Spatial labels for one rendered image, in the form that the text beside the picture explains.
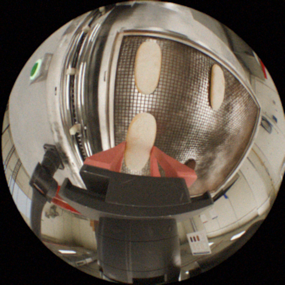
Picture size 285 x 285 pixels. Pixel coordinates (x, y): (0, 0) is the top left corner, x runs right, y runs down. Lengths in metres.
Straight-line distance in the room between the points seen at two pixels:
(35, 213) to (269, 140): 3.91
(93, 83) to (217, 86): 0.26
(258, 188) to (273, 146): 1.29
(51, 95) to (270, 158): 3.86
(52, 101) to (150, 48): 0.23
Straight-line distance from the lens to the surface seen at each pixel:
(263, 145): 3.58
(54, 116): 0.26
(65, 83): 0.24
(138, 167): 0.15
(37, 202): 0.35
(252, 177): 3.45
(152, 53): 0.15
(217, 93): 0.19
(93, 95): 0.24
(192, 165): 0.25
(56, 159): 0.39
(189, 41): 0.20
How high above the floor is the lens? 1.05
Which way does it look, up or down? 54 degrees down
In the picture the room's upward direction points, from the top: 162 degrees clockwise
